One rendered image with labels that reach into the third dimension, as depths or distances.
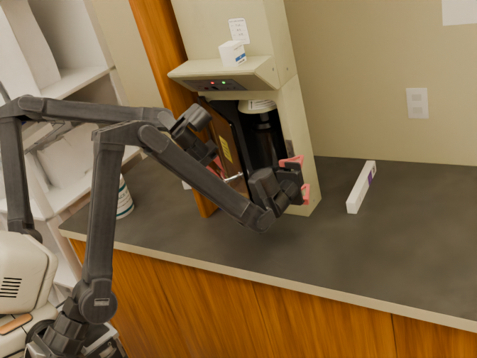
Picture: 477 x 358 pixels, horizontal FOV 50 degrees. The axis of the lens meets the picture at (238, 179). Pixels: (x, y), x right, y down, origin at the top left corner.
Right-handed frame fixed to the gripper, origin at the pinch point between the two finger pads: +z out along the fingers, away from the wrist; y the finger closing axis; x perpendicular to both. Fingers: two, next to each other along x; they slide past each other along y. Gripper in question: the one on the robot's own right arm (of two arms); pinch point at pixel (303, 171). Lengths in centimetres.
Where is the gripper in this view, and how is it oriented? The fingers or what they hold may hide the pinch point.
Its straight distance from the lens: 148.1
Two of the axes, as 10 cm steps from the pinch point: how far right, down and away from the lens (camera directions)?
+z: 5.1, -5.2, 6.8
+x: -8.3, -0.8, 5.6
